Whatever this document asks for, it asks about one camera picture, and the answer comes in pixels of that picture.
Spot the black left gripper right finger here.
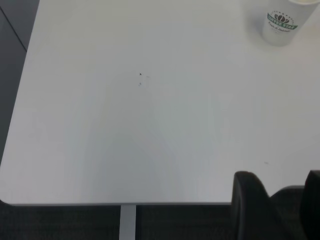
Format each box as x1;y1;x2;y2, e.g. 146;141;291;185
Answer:
301;169;320;240

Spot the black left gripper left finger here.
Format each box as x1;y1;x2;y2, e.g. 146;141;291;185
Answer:
231;170;296;240

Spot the white paper coffee cup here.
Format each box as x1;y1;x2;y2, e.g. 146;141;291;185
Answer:
261;0;319;47

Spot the grey metal table leg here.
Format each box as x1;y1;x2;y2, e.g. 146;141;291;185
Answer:
118;204;137;240

